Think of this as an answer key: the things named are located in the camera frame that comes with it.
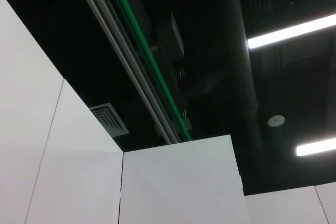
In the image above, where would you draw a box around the dark ceiling equipment box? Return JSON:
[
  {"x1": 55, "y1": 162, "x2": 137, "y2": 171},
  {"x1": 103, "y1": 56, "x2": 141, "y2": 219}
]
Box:
[{"x1": 156, "y1": 11, "x2": 186, "y2": 62}]

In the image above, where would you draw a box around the green ceiling pipe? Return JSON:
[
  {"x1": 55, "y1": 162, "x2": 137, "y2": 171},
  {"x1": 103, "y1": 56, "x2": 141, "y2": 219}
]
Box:
[{"x1": 103, "y1": 0, "x2": 192, "y2": 142}]

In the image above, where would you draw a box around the white square air vent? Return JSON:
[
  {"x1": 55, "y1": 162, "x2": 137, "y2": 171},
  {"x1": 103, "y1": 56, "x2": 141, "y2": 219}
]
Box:
[{"x1": 89, "y1": 102, "x2": 130, "y2": 138}]

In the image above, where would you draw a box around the round white ceiling sensor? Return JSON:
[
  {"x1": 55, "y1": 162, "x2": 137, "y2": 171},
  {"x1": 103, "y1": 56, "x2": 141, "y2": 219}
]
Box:
[{"x1": 267, "y1": 114, "x2": 286, "y2": 127}]

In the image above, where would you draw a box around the white linear ceiling light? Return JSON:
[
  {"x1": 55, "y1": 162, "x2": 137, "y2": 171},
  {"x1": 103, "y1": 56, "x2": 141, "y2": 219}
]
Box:
[
  {"x1": 296, "y1": 137, "x2": 336, "y2": 157},
  {"x1": 247, "y1": 13, "x2": 336, "y2": 49}
]

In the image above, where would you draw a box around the grey ceiling rail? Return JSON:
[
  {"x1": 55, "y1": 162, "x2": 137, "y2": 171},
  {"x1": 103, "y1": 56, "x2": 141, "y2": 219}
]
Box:
[{"x1": 70, "y1": 0, "x2": 182, "y2": 145}]

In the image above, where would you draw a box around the dark round ceiling duct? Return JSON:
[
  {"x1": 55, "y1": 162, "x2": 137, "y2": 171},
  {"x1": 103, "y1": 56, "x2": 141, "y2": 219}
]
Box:
[{"x1": 215, "y1": 0, "x2": 263, "y2": 143}]

